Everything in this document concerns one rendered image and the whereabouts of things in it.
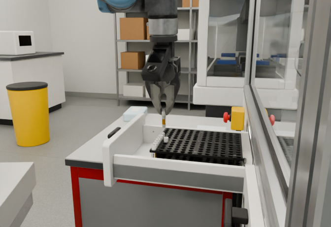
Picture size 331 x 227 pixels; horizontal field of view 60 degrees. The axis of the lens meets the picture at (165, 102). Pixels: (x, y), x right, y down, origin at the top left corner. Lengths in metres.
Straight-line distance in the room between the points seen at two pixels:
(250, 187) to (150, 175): 0.26
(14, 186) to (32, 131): 2.60
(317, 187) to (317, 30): 0.10
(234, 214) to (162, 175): 0.26
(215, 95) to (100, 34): 4.06
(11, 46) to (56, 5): 1.77
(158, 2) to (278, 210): 0.53
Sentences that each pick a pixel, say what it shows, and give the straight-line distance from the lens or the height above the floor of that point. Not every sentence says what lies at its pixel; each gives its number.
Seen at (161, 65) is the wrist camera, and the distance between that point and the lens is 0.68.
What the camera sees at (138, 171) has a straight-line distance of 0.70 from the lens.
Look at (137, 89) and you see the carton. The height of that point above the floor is 0.28.
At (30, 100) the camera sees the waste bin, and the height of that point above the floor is 0.52.
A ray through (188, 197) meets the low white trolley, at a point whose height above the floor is 0.66.
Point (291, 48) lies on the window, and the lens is 0.39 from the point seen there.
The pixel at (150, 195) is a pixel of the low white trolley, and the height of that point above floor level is 0.65.
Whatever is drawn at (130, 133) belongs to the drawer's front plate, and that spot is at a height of 0.91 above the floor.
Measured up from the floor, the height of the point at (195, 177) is 0.86.
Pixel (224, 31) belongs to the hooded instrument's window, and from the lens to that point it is 1.54.
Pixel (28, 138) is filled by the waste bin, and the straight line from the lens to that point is 3.40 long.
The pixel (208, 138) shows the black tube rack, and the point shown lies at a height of 0.90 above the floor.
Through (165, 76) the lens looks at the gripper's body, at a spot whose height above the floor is 1.07.
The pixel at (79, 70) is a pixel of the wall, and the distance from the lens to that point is 5.67.
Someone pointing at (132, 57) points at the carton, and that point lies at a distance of 4.73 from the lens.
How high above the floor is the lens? 1.18
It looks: 13 degrees down
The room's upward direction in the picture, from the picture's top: straight up
